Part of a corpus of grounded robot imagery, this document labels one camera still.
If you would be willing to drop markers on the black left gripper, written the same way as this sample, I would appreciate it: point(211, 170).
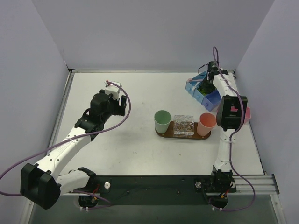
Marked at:
point(120, 107)

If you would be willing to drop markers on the blue plastic organizer box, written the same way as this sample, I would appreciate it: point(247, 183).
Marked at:
point(211, 101)

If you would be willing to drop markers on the pink plastic drawer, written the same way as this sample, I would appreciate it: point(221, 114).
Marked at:
point(247, 115)

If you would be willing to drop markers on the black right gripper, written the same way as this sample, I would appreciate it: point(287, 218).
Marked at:
point(207, 84)

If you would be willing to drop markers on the green toothpaste tube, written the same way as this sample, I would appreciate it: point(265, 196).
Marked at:
point(204, 93)
point(200, 89)

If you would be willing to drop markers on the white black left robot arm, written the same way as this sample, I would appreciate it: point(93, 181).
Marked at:
point(43, 182)

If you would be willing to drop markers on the brown wooden oval tray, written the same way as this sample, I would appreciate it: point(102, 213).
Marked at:
point(170, 134)

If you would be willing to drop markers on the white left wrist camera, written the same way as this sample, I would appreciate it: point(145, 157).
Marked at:
point(112, 89)

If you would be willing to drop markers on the aluminium front rail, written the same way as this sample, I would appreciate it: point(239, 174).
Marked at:
point(263, 185)

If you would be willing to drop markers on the clear textured plastic holder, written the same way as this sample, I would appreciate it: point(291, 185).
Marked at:
point(183, 126)

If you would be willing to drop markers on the green plastic cup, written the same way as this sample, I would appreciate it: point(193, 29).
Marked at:
point(162, 120)

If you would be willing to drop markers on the aluminium table edge rail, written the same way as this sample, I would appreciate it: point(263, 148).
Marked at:
point(61, 110)

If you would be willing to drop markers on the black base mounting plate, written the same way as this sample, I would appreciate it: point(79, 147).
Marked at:
point(160, 189)

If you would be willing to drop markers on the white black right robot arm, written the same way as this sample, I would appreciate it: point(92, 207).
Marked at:
point(230, 117)

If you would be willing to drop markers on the pink white toothbrush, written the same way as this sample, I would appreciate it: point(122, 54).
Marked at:
point(194, 80)

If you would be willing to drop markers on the orange plastic cup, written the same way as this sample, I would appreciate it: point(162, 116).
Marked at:
point(206, 123)

